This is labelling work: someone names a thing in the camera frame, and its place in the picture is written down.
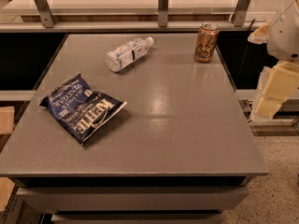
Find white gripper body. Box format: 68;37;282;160
267;0;299;62

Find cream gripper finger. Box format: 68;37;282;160
248;21;270;45
253;60;299;119

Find orange soda can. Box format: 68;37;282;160
194;21;219;63

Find blue kettle chip bag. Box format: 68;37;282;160
39;73;127;145

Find clear plastic water bottle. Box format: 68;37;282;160
106;36;154;72

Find grey upper drawer front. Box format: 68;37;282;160
18;187;249;212

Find grey drawer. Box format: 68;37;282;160
51;215;224;224
18;187;249;212

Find grey lower drawer front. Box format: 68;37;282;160
51;215;224;224

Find cardboard box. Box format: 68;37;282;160
0;106;15;134

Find black cable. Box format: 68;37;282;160
237;18;256;89

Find right metal rail bracket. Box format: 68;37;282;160
232;0;251;27

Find metal rail bracket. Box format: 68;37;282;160
232;0;251;27
158;0;169;27
34;0;56;28

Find middle metal rail bracket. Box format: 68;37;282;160
158;0;169;27

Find left metal rail bracket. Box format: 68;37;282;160
34;0;56;28

